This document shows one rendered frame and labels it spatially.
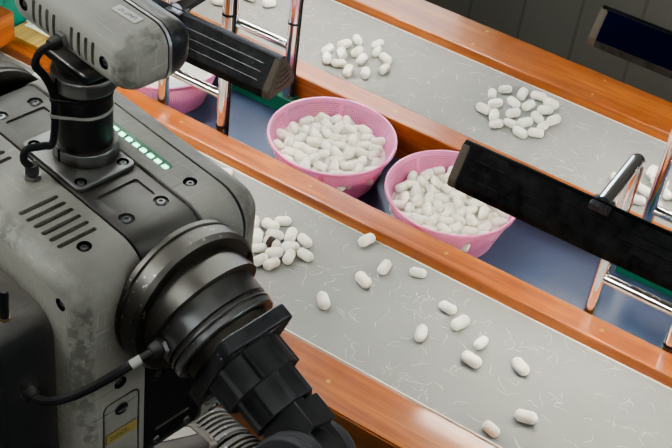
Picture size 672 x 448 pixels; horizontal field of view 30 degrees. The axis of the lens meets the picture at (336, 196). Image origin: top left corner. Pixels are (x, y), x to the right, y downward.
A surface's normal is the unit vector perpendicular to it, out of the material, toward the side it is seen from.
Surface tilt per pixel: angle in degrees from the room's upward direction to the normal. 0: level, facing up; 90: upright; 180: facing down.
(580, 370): 0
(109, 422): 90
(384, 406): 0
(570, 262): 0
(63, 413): 90
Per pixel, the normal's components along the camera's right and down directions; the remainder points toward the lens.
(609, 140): 0.11, -0.77
